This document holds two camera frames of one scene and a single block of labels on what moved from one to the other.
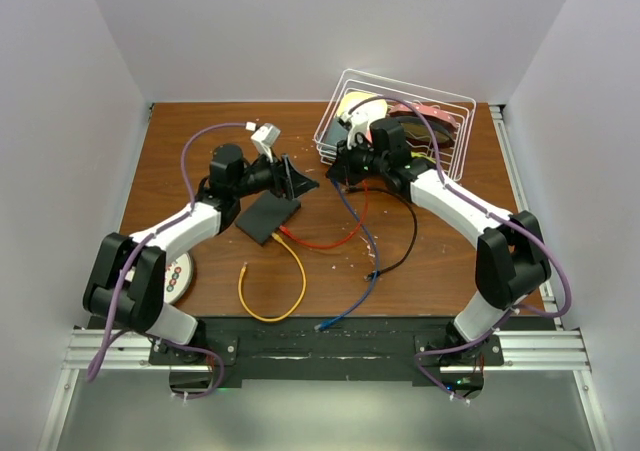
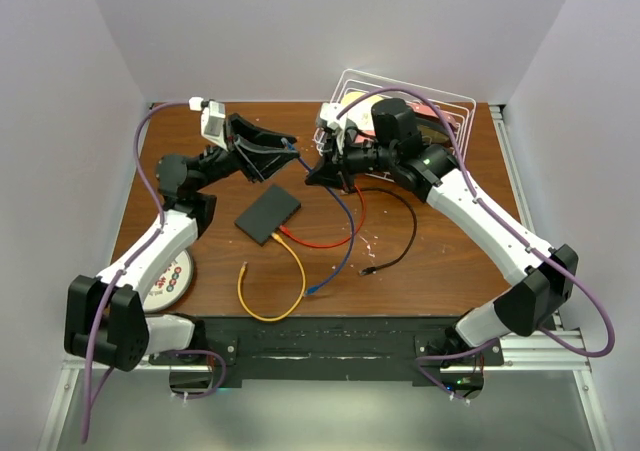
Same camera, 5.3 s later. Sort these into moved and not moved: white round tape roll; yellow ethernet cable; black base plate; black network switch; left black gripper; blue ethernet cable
Moved: blue ethernet cable; left black gripper
Not moved: yellow ethernet cable; white round tape roll; black base plate; black network switch
